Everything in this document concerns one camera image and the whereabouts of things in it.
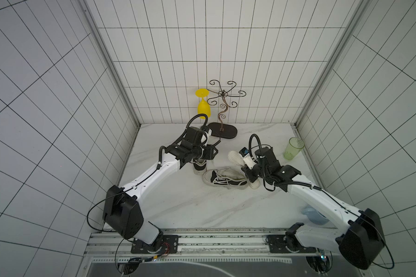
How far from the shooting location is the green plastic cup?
0.94 metres

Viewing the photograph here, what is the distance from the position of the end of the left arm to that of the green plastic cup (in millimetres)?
516

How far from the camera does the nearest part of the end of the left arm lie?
22.4 inches
